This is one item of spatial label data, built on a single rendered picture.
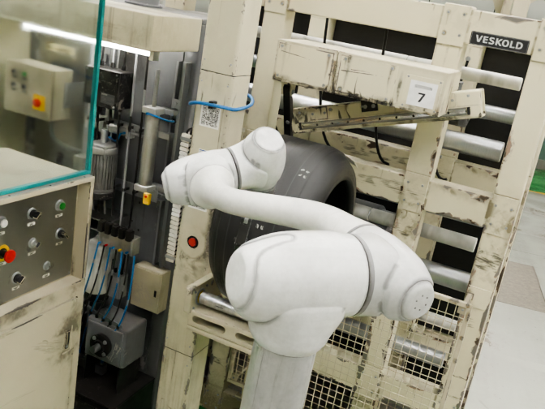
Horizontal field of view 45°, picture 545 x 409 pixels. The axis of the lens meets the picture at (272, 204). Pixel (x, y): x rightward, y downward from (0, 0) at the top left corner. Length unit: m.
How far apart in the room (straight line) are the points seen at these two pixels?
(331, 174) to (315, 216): 0.82
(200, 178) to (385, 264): 0.55
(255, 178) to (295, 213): 0.26
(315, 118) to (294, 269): 1.59
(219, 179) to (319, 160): 0.69
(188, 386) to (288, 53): 1.27
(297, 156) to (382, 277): 1.09
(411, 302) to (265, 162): 0.58
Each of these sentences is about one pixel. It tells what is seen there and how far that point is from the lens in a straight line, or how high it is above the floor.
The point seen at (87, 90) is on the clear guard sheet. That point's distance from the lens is 2.18.
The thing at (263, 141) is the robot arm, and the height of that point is 1.62.
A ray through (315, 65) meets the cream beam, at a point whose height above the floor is 1.72.
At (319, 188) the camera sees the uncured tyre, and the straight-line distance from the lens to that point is 2.01.
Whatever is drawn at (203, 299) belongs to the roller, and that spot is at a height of 0.91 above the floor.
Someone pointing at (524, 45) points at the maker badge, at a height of 1.90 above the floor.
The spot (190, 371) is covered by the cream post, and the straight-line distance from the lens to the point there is 2.56.
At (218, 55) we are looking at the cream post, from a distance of 2.20.
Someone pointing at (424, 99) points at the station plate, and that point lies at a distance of 2.23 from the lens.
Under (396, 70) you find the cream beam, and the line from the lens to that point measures 2.25.
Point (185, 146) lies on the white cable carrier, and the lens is 2.31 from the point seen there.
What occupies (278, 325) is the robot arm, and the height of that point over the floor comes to 1.48.
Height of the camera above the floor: 1.93
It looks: 17 degrees down
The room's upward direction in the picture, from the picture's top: 10 degrees clockwise
